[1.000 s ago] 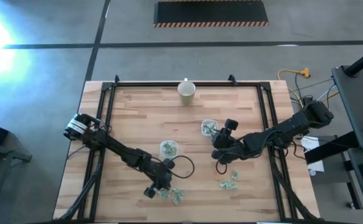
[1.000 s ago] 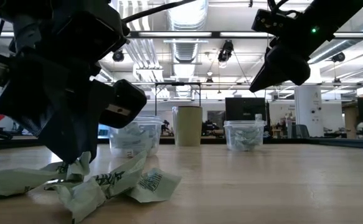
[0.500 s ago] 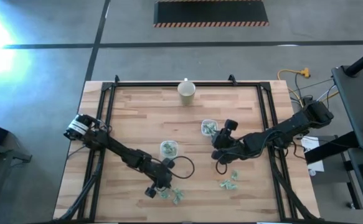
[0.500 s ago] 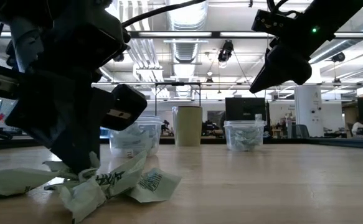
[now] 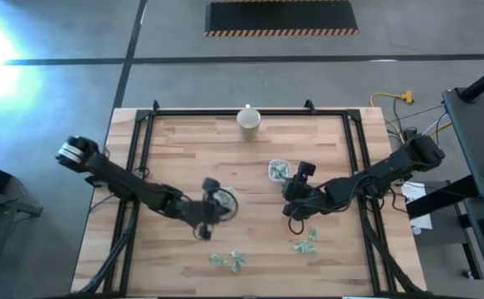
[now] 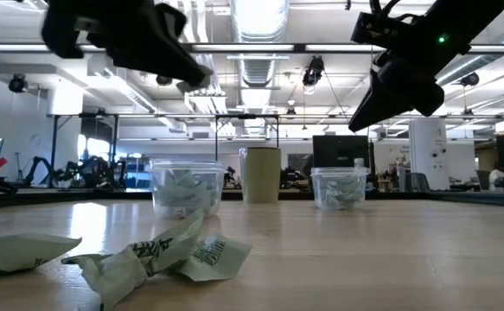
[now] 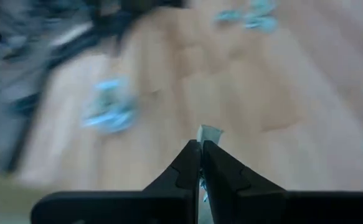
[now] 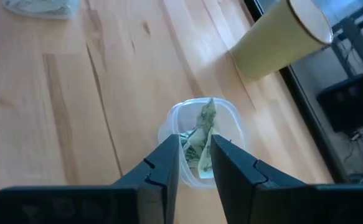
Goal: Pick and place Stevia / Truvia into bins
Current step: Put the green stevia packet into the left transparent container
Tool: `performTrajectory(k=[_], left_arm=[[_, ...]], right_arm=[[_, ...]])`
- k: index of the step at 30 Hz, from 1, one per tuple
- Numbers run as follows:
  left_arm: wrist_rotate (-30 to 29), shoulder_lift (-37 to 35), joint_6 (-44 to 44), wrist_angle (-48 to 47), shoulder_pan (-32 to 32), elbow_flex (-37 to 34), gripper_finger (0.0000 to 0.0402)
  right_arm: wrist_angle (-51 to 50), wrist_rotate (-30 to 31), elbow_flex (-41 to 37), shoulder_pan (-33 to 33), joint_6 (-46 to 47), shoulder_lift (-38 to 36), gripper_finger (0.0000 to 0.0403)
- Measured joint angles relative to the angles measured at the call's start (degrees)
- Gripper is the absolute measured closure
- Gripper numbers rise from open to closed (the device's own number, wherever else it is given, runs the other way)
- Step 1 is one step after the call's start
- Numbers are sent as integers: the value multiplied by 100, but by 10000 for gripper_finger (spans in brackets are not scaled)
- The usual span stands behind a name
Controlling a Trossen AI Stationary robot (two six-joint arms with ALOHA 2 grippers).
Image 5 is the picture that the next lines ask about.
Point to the black metal table frame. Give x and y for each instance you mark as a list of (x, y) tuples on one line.
[(183, 112)]

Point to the small clear plastic bin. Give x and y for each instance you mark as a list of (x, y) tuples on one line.
[(271, 162)]

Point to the grey side table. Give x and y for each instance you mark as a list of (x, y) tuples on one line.
[(478, 137)]

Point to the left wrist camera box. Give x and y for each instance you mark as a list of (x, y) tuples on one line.
[(211, 185)]

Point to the white paper sheet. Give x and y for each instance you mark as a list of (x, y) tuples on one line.
[(417, 195)]

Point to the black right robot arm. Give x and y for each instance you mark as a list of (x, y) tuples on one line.
[(391, 166)]

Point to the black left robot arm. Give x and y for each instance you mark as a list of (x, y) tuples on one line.
[(117, 180)]

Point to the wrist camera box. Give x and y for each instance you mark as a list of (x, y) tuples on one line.
[(306, 170), (211, 185)]

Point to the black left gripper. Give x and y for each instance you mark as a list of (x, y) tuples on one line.
[(192, 212)]

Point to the black hazard-striped floor mat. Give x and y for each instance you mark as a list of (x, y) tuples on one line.
[(281, 16)]

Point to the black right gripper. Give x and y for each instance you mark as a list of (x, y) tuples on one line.
[(312, 197)]

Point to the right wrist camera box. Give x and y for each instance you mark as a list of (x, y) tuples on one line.
[(306, 170)]

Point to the beige mug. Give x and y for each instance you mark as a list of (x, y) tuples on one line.
[(248, 124)]

